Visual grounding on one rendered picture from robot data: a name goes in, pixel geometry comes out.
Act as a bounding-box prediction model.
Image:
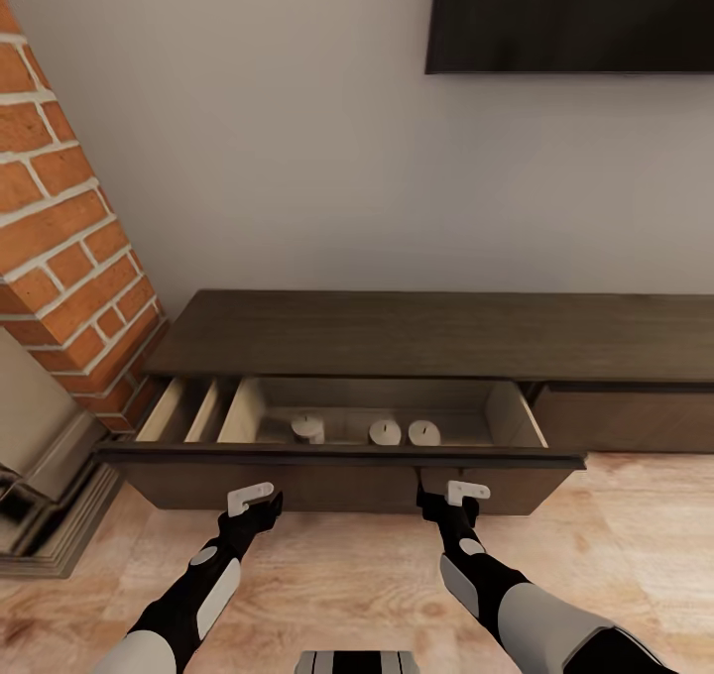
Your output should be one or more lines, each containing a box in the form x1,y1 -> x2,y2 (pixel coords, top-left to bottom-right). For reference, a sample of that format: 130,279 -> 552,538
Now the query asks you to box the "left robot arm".
86,482 -> 284,674

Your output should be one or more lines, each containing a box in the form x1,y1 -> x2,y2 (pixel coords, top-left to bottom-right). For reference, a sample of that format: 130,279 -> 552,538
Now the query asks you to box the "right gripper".
416,482 -> 478,534

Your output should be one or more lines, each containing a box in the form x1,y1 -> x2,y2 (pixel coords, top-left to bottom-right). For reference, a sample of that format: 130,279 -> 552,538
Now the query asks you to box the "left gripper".
218,491 -> 284,548

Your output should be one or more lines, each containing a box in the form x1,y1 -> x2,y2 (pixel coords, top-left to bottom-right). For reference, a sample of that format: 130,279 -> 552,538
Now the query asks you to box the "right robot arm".
416,481 -> 678,674

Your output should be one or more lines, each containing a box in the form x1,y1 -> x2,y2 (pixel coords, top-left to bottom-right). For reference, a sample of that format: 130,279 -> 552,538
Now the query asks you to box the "pillar candle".
292,408 -> 325,444
368,417 -> 402,445
405,419 -> 440,447

